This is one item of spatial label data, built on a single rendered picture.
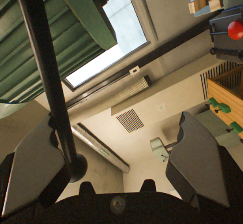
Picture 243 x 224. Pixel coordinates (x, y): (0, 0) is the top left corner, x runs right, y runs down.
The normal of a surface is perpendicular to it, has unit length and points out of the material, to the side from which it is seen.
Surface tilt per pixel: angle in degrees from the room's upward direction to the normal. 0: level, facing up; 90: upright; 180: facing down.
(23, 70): 90
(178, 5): 90
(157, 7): 90
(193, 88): 90
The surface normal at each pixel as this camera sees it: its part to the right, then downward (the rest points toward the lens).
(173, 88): 0.08, 0.57
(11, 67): 0.23, 0.76
